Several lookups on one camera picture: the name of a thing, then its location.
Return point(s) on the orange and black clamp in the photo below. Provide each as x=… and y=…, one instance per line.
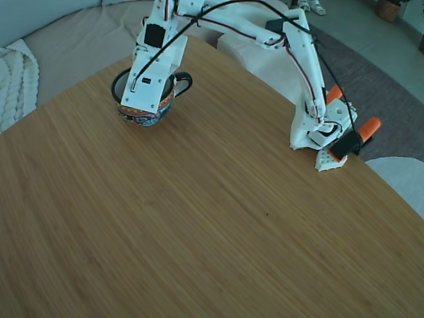
x=371, y=127
x=334, y=93

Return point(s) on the brown woven basket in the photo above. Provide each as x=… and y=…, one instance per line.
x=388, y=10

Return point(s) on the white upholstered ottoman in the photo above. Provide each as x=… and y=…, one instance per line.
x=258, y=63

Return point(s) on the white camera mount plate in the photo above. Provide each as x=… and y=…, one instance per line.
x=149, y=92

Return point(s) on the colourful patterned ceramic cup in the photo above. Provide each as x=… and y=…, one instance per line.
x=149, y=119

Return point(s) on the beige sofa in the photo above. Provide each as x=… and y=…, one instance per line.
x=83, y=43

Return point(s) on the white chair seat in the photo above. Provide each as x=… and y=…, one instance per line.
x=401, y=179

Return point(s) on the white shoe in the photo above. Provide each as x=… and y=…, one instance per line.
x=316, y=6

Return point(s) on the white knitted blanket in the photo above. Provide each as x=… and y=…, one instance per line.
x=15, y=83

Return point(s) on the grey rug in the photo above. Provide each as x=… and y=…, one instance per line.
x=397, y=109

